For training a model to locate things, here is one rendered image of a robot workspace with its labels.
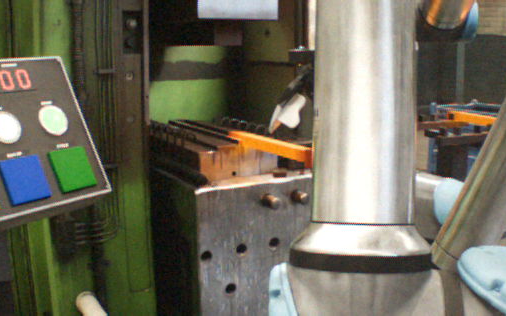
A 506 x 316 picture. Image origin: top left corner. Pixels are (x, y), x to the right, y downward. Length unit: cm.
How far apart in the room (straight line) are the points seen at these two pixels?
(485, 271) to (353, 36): 20
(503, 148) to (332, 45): 32
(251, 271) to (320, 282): 92
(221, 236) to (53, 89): 48
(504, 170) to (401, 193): 29
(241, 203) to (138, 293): 37
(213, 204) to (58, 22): 52
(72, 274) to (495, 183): 99
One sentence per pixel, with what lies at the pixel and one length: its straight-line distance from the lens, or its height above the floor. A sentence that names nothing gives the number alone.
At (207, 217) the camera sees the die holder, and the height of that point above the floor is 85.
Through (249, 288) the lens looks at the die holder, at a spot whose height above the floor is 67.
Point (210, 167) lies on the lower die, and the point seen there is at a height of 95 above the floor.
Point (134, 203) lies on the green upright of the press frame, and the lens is 140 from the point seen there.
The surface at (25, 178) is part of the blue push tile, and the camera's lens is 96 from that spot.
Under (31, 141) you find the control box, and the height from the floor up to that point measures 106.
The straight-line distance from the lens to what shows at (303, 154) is 113.
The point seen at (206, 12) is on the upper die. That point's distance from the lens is 127.
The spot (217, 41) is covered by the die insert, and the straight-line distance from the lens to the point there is 139.
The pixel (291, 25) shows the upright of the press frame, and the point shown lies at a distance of 158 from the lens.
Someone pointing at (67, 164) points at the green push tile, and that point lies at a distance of 102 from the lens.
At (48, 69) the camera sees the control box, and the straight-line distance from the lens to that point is 110.
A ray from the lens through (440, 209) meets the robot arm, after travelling 84.
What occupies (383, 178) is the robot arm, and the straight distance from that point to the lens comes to 44.
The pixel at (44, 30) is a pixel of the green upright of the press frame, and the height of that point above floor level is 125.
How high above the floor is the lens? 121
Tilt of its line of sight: 11 degrees down
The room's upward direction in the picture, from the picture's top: straight up
